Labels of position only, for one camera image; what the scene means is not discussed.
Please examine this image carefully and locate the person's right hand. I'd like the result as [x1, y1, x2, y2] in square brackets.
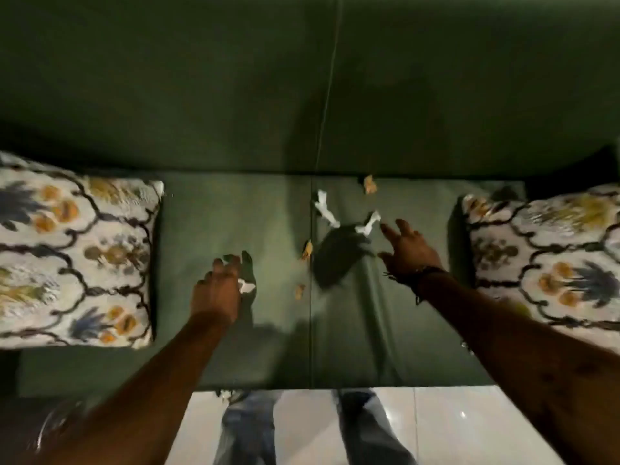
[378, 219, 446, 285]

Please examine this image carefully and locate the person's left hand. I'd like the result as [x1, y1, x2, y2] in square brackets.
[190, 255, 243, 325]

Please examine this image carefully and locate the person's right forearm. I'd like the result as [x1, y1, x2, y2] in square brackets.
[419, 270, 620, 465]

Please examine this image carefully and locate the person's left forearm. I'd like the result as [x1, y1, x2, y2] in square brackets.
[38, 312, 234, 465]

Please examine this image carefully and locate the crumpled white paper scrap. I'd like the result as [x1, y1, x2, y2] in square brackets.
[355, 210, 382, 237]

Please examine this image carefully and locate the long white paper scrap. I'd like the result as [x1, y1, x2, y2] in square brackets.
[314, 190, 341, 229]

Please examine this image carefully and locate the floral patterned throw pillow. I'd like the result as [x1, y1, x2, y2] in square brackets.
[461, 184, 620, 355]
[0, 151, 165, 350]

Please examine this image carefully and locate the green fabric sofa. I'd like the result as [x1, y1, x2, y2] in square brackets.
[0, 0, 620, 398]

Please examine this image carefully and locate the person's left leg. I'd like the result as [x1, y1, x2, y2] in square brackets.
[213, 389, 283, 465]

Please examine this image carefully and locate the person's leg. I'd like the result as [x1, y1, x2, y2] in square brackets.
[213, 389, 283, 465]
[333, 389, 418, 465]

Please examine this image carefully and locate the person's right leg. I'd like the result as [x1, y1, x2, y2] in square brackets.
[333, 389, 418, 465]

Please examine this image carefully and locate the clear glass object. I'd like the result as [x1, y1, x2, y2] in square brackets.
[28, 401, 89, 456]

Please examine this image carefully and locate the dark beaded wrist bracelet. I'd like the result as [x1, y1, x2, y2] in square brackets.
[383, 266, 449, 306]

